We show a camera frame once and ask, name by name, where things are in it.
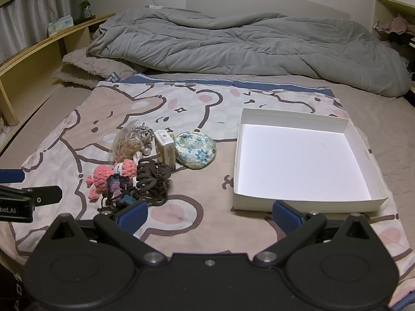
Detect beige fluffy pillow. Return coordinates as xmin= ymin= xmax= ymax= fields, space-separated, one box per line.
xmin=52 ymin=48 xmax=137 ymax=89

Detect clear bag of rubber bands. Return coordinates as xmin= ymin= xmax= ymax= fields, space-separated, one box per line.
xmin=108 ymin=120 xmax=154 ymax=163

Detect bear printed blanket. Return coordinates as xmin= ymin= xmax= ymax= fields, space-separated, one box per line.
xmin=0 ymin=72 xmax=410 ymax=311

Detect cartoon bear blanket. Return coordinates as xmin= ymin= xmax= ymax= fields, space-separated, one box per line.
xmin=0 ymin=70 xmax=415 ymax=311

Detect small cream yellow box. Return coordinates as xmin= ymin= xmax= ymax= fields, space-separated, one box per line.
xmin=154 ymin=130 xmax=177 ymax=171

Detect cream wardrobe shelf unit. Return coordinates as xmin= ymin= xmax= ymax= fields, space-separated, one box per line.
xmin=373 ymin=0 xmax=415 ymax=107

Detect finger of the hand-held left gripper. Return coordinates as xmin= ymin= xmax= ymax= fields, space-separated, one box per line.
xmin=0 ymin=185 xmax=63 ymax=207
xmin=0 ymin=169 xmax=25 ymax=184

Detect grey duvet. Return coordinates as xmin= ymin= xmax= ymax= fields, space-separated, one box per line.
xmin=87 ymin=8 xmax=411 ymax=98

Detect brown hair claw clip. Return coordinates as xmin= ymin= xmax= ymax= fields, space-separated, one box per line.
xmin=136 ymin=157 xmax=172 ymax=207

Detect pink crumpled clothes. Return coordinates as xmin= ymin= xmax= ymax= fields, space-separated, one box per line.
xmin=378 ymin=15 xmax=415 ymax=37

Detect floral fabric pouch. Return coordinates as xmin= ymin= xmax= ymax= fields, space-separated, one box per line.
xmin=174 ymin=130 xmax=217 ymax=170

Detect white cardboard box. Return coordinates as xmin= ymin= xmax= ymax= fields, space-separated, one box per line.
xmin=233 ymin=108 xmax=388 ymax=214

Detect green glass bottle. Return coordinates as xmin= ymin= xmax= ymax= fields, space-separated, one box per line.
xmin=79 ymin=0 xmax=93 ymax=24

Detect pink crochet doll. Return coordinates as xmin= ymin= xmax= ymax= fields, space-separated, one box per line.
xmin=86 ymin=159 xmax=139 ymax=201

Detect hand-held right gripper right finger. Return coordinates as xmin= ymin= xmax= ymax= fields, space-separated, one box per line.
xmin=253 ymin=200 xmax=374 ymax=267

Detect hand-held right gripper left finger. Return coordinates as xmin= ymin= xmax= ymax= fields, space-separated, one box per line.
xmin=45 ymin=200 xmax=168 ymax=268

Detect dark crochet flower keychain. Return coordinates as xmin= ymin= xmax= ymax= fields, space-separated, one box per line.
xmin=97 ymin=173 xmax=141 ymax=213

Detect grey curtain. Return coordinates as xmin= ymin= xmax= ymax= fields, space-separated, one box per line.
xmin=0 ymin=0 xmax=81 ymax=63

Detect wooden bedside shelf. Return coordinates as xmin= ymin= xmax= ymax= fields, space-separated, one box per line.
xmin=0 ymin=13 xmax=116 ymax=127

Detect dark clothes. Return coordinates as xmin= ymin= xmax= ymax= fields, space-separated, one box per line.
xmin=389 ymin=32 xmax=414 ymax=46

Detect zebra striped knotted cord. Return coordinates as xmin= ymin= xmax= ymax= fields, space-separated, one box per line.
xmin=131 ymin=122 xmax=155 ymax=145

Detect tissue pack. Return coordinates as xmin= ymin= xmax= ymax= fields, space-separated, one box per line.
xmin=48 ymin=16 xmax=75 ymax=36

